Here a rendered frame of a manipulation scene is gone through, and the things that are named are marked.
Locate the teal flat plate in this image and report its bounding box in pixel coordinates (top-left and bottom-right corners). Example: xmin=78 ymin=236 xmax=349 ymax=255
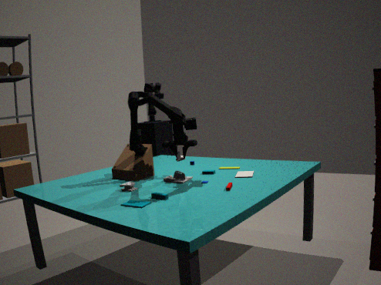
xmin=121 ymin=200 xmax=151 ymax=208

